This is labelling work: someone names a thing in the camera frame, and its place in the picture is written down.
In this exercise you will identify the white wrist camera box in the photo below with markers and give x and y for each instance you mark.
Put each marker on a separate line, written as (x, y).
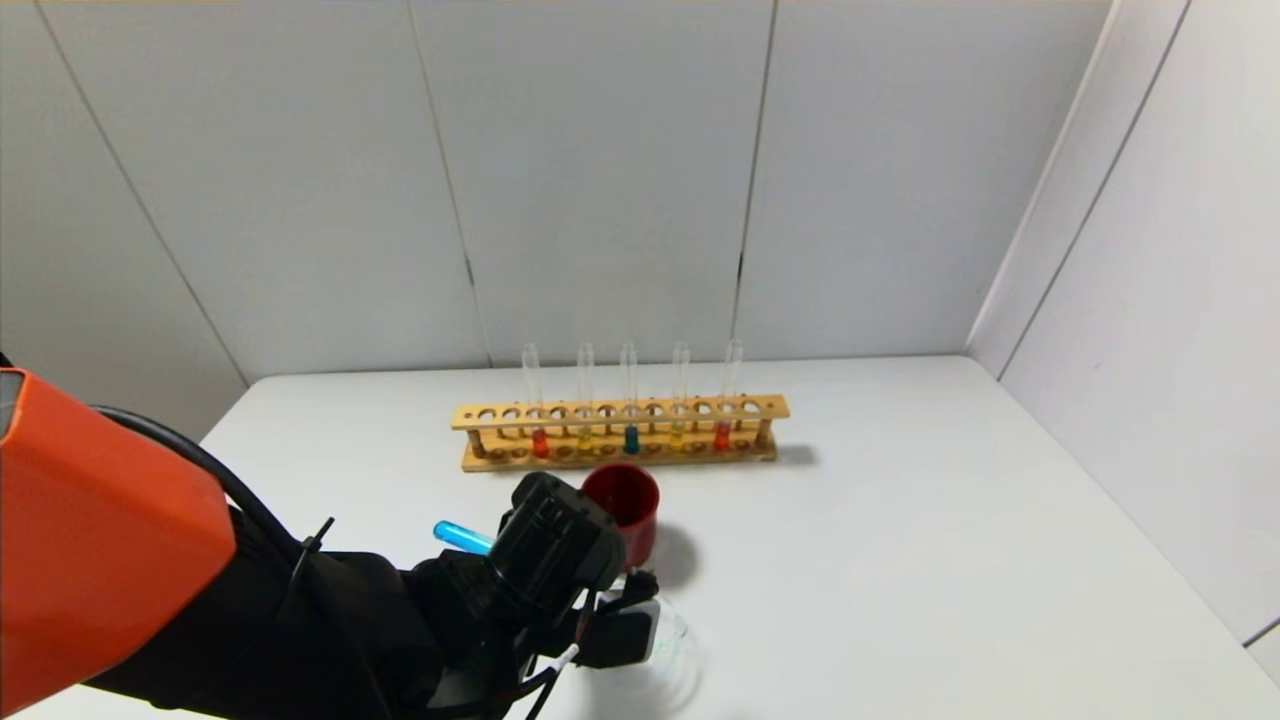
(615, 638)

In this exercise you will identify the glass test tube yellow pigment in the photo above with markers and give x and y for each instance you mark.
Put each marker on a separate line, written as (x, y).
(677, 437)
(585, 438)

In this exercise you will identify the wooden test tube rack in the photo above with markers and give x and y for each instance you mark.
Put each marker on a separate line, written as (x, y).
(700, 457)

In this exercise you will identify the clear glass beaker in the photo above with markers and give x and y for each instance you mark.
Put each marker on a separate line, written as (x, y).
(673, 640)

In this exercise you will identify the glass test tube blue pigment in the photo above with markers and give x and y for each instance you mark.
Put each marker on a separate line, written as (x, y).
(631, 440)
(460, 537)

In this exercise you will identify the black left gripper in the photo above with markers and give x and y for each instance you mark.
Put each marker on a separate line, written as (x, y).
(590, 600)

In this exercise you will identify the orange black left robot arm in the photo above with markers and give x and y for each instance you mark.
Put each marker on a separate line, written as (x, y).
(100, 560)

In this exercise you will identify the red plastic cup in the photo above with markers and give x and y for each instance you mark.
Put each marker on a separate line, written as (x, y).
(640, 518)

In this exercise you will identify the glass test tube red pigment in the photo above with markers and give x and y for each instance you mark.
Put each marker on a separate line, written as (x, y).
(722, 437)
(540, 444)

